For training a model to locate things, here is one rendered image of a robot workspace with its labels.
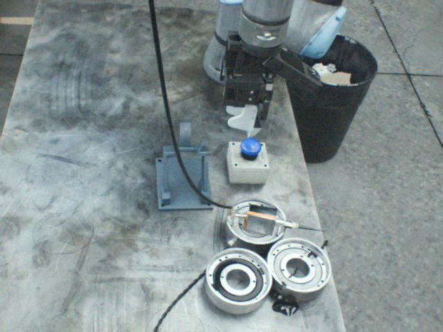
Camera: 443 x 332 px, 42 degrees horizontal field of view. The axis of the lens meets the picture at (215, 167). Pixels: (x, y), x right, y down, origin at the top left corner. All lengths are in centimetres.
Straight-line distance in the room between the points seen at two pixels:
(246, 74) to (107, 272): 39
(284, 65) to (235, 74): 8
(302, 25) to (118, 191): 50
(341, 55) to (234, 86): 142
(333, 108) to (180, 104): 97
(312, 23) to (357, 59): 111
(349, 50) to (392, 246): 76
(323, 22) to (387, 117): 153
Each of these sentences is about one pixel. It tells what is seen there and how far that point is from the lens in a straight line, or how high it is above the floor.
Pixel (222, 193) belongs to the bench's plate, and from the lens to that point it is 107.
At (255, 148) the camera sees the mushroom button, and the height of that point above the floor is 87.
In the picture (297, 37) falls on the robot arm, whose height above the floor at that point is 97.
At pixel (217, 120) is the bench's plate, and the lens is 122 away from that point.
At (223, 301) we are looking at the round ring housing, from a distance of 89.
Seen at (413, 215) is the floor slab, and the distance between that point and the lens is 230.
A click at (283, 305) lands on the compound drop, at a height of 80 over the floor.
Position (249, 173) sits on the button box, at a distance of 108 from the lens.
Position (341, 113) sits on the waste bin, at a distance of 215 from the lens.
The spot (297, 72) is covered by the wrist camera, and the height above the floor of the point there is 106.
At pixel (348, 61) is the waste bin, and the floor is 34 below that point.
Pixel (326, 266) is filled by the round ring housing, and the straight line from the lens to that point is 98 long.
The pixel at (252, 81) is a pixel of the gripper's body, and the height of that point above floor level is 104.
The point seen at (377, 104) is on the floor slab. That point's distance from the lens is 274.
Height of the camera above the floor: 160
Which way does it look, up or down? 46 degrees down
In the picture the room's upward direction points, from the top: 9 degrees clockwise
